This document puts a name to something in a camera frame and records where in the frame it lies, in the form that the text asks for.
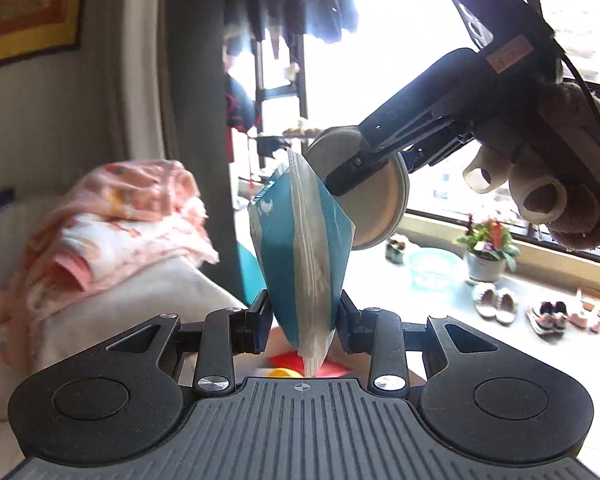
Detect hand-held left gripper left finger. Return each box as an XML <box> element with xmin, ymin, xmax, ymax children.
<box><xmin>105</xmin><ymin>290</ymin><xmax>274</xmax><ymax>397</ymax></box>

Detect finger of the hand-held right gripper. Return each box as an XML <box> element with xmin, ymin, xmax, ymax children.
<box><xmin>359</xmin><ymin>47</ymin><xmax>487</xmax><ymax>155</ymax></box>
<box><xmin>324</xmin><ymin>116</ymin><xmax>477</xmax><ymax>197</ymax></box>

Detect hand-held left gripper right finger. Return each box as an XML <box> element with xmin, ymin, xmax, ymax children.
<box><xmin>337</xmin><ymin>290</ymin><xmax>502</xmax><ymax>397</ymax></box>

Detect blue white plastic pouch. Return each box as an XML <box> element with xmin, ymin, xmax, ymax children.
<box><xmin>246</xmin><ymin>148</ymin><xmax>357</xmax><ymax>379</ymax></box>

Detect red cloth item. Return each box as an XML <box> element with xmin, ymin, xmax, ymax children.
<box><xmin>266</xmin><ymin>352</ymin><xmax>354</xmax><ymax>379</ymax></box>

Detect teal dustpan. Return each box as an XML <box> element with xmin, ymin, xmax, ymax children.
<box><xmin>237</xmin><ymin>241</ymin><xmax>267</xmax><ymax>307</ymax></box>

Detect small plant pot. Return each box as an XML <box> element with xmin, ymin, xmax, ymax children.
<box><xmin>384</xmin><ymin>234</ymin><xmax>412</xmax><ymax>265</ymax></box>

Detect metal shoe rack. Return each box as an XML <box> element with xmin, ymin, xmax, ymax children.
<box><xmin>254</xmin><ymin>116</ymin><xmax>327</xmax><ymax>163</ymax></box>

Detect light blue basin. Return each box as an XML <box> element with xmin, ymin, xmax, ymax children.
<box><xmin>404</xmin><ymin>247</ymin><xmax>467</xmax><ymax>292</ymax></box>

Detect white slipper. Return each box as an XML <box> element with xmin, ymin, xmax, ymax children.
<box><xmin>472</xmin><ymin>282</ymin><xmax>499</xmax><ymax>319</ymax></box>
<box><xmin>495</xmin><ymin>289</ymin><xmax>519</xmax><ymax>325</ymax></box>

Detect potted flowering plant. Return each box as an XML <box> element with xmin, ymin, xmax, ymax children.
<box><xmin>454</xmin><ymin>214</ymin><xmax>522</xmax><ymax>284</ymax></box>

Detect black red hanging garment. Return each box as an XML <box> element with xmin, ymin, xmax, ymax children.
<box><xmin>224</xmin><ymin>76</ymin><xmax>262</xmax><ymax>162</ymax></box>

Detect brown plush toy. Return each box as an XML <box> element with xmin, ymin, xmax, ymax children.
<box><xmin>461</xmin><ymin>80</ymin><xmax>600</xmax><ymax>253</ymax></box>

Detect white pink floral blanket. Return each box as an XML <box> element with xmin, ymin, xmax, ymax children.
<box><xmin>0</xmin><ymin>199</ymin><xmax>221</xmax><ymax>313</ymax></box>

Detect pink printed garment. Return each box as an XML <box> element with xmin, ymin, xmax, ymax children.
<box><xmin>77</xmin><ymin>159</ymin><xmax>204</xmax><ymax>227</ymax></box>

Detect dark sneaker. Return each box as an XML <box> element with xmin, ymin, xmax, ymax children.
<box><xmin>547</xmin><ymin>300</ymin><xmax>569</xmax><ymax>332</ymax></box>
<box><xmin>524</xmin><ymin>302</ymin><xmax>552</xmax><ymax>336</ymax></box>

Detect pink shoes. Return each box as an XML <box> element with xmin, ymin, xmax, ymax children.
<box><xmin>567</xmin><ymin>305</ymin><xmax>600</xmax><ymax>334</ymax></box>

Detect cardboard box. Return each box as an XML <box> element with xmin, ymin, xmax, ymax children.
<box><xmin>576</xmin><ymin>287</ymin><xmax>600</xmax><ymax>319</ymax></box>

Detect beige brown curtain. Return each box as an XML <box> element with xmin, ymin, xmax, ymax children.
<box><xmin>122</xmin><ymin>0</ymin><xmax>177</xmax><ymax>167</ymax></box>

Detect large red gold framed picture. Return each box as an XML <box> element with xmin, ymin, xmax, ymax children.
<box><xmin>0</xmin><ymin>0</ymin><xmax>90</xmax><ymax>70</ymax></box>

